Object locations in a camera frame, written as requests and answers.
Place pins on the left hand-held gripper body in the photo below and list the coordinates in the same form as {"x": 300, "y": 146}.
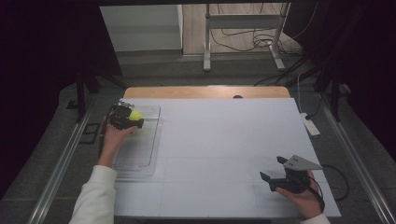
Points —
{"x": 120, "y": 118}

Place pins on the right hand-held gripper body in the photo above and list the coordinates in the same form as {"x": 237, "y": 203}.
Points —
{"x": 292, "y": 182}

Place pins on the yellow tennis ball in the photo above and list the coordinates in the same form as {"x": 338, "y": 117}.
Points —
{"x": 136, "y": 115}

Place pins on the clear plastic container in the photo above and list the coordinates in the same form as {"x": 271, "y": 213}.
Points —
{"x": 143, "y": 146}

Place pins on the person's right hand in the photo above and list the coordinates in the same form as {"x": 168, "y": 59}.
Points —
{"x": 303, "y": 202}

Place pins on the person's left hand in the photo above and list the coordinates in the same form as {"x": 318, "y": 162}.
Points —
{"x": 113, "y": 143}

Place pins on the white power strip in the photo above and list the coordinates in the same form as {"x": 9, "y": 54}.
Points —
{"x": 309, "y": 125}

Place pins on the black stand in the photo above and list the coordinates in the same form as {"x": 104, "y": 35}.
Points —
{"x": 81, "y": 93}
{"x": 334, "y": 99}

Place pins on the white board sheet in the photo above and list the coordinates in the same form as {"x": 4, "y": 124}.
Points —
{"x": 224, "y": 140}

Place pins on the wooden table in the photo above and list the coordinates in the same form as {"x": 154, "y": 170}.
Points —
{"x": 193, "y": 92}

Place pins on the black table grommet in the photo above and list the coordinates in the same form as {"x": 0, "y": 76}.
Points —
{"x": 237, "y": 96}

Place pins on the white cabinet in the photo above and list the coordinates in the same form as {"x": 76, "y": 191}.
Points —
{"x": 140, "y": 28}

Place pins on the white metal stand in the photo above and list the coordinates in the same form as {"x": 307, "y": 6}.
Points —
{"x": 241, "y": 21}

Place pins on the black floor frame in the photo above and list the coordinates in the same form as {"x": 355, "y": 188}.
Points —
{"x": 90, "y": 133}

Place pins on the aluminium rail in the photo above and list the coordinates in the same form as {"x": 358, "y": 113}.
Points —
{"x": 358, "y": 161}
{"x": 59, "y": 168}

